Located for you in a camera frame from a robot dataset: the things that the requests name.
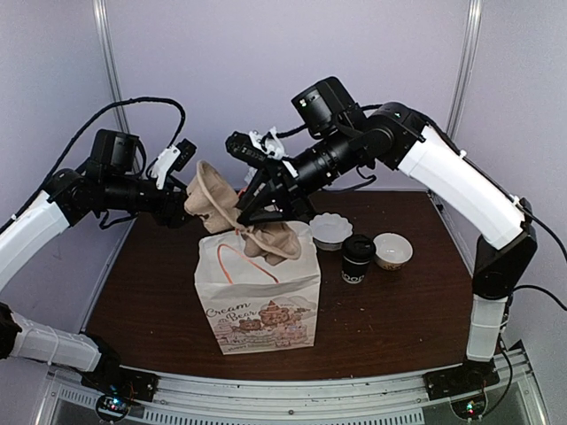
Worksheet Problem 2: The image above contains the white paper bag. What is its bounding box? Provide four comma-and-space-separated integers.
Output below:
194, 221, 322, 355

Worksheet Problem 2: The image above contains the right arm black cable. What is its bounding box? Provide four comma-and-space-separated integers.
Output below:
504, 207, 567, 395

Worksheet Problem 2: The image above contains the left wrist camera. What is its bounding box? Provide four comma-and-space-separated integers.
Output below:
146, 139, 197, 189

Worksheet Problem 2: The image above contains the right aluminium post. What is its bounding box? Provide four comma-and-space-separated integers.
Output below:
447, 0, 484, 139

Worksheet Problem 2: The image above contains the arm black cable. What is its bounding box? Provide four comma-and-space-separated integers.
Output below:
504, 207, 567, 395
0, 97, 187, 236

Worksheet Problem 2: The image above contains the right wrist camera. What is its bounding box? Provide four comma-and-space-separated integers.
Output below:
225, 127, 286, 168

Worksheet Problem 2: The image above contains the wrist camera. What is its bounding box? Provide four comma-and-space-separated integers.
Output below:
225, 127, 286, 168
146, 139, 197, 189

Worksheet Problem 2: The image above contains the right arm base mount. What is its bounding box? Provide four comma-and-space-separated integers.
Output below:
423, 364, 500, 400

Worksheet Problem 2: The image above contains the white scalloped bowl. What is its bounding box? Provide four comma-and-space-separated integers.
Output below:
308, 212, 353, 251

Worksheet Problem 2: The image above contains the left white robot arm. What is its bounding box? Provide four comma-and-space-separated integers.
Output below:
1, 129, 197, 393

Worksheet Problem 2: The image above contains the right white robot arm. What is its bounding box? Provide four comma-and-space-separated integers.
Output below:
225, 76, 538, 391

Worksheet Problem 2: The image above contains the white round bowl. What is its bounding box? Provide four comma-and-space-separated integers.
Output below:
373, 233, 414, 271

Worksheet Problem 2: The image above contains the aluminium post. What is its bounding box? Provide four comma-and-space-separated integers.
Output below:
92, 0, 129, 134
447, 0, 484, 139

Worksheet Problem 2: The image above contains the left aluminium post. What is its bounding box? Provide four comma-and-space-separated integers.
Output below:
92, 0, 129, 134

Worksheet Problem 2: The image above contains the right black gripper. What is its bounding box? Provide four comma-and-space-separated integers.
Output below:
236, 125, 360, 225

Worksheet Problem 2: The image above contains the single black paper cup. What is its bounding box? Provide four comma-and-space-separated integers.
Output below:
341, 253, 373, 284

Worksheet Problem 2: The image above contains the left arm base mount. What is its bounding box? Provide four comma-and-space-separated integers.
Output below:
79, 359, 159, 402

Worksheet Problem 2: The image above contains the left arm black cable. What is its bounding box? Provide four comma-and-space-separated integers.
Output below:
0, 97, 187, 236

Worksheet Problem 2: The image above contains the cardboard cup carrier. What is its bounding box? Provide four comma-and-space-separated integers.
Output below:
183, 160, 301, 266

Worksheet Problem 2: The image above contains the black cup lid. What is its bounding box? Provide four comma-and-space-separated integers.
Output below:
342, 234, 376, 263

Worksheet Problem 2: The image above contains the aluminium front rail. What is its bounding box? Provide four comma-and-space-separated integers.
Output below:
35, 344, 546, 425

